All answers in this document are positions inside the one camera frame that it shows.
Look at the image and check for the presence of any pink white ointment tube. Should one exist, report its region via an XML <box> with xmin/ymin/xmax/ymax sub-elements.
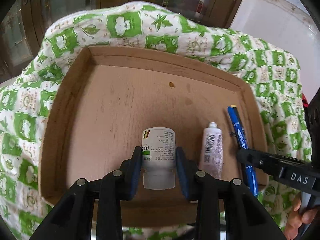
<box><xmin>199</xmin><ymin>122</ymin><xmax>223</xmax><ymax>179</ymax></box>

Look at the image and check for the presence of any blue marker pen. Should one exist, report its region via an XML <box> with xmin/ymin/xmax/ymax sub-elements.
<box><xmin>227</xmin><ymin>106</ymin><xmax>258</xmax><ymax>197</ymax></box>

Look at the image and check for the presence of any white pill bottle green label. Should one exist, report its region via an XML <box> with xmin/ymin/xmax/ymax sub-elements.
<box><xmin>142</xmin><ymin>127</ymin><xmax>176</xmax><ymax>190</ymax></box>

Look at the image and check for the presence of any black marker yellow cap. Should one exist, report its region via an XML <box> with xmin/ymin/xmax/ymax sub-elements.
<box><xmin>231</xmin><ymin>105</ymin><xmax>245</xmax><ymax>134</ymax></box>

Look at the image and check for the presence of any person right hand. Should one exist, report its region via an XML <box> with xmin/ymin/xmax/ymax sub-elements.
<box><xmin>284</xmin><ymin>193</ymin><xmax>319</xmax><ymax>239</ymax></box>

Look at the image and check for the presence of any red black cloth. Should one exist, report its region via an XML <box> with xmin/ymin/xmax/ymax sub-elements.
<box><xmin>302</xmin><ymin>90</ymin><xmax>320</xmax><ymax>142</ymax></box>

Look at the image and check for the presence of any green white patterned quilt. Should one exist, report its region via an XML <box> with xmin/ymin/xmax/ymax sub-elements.
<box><xmin>1</xmin><ymin>2</ymin><xmax>312</xmax><ymax>239</ymax></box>

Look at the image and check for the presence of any shallow cardboard tray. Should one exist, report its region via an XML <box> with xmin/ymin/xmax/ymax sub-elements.
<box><xmin>37</xmin><ymin>45</ymin><xmax>269</xmax><ymax>228</ymax></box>

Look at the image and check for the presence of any wooden glass cabinet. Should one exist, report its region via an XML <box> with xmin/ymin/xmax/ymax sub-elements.
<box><xmin>1</xmin><ymin>0</ymin><xmax>242</xmax><ymax>81</ymax></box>

